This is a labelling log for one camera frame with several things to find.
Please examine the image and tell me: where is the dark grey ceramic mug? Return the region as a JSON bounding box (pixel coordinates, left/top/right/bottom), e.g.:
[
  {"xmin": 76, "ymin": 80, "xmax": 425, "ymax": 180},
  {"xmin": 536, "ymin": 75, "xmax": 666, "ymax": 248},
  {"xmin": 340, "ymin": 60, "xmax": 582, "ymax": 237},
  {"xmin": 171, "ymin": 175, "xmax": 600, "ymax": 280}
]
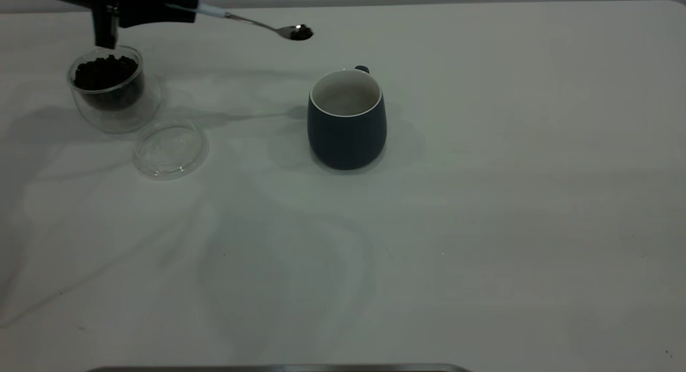
[{"xmin": 307, "ymin": 65, "xmax": 387, "ymax": 171}]

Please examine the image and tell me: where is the dark coffee beans pile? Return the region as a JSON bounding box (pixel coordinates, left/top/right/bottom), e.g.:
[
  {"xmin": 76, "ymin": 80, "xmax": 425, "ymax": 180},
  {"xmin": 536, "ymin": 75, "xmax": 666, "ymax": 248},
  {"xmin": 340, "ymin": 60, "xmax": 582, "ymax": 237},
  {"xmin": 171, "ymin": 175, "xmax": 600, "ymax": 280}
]
[{"xmin": 73, "ymin": 55, "xmax": 144, "ymax": 110}]

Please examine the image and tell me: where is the metal spoon pale blue handle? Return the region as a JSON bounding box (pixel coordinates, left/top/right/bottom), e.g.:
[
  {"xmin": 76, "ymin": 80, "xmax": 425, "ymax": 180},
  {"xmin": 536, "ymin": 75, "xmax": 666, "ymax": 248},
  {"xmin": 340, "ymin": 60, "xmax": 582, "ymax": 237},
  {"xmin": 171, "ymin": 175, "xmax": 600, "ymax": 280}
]
[{"xmin": 166, "ymin": 2, "xmax": 314, "ymax": 41}]

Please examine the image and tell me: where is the clear double-wall glass cup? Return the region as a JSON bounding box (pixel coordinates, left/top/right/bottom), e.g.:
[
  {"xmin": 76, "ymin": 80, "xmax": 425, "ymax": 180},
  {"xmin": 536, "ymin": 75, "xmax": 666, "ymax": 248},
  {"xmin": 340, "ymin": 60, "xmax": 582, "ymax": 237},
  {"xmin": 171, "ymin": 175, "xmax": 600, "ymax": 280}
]
[{"xmin": 66, "ymin": 44, "xmax": 163, "ymax": 134}]

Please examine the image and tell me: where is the clear round glass lid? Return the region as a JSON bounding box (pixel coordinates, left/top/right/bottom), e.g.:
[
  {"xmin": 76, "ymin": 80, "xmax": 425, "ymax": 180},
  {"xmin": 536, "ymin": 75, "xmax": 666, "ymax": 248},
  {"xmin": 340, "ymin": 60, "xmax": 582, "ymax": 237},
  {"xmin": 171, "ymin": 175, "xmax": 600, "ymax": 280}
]
[{"xmin": 132, "ymin": 123, "xmax": 210, "ymax": 181}]

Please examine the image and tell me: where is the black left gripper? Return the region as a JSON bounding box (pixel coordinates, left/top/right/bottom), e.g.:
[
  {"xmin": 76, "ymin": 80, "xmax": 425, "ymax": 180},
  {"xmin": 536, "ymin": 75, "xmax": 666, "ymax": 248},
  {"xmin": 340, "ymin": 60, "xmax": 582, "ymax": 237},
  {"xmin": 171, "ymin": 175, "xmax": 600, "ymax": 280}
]
[{"xmin": 11, "ymin": 0, "xmax": 200, "ymax": 49}]

